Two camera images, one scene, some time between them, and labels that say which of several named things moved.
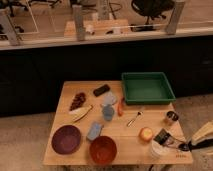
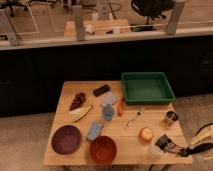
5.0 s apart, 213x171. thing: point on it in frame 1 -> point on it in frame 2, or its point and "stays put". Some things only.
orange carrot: [120, 107] stays put
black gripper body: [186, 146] -> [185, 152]
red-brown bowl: [103, 150] stays put
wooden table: [91, 124] stays put
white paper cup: [164, 139] -> [154, 149]
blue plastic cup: [108, 112] stays put
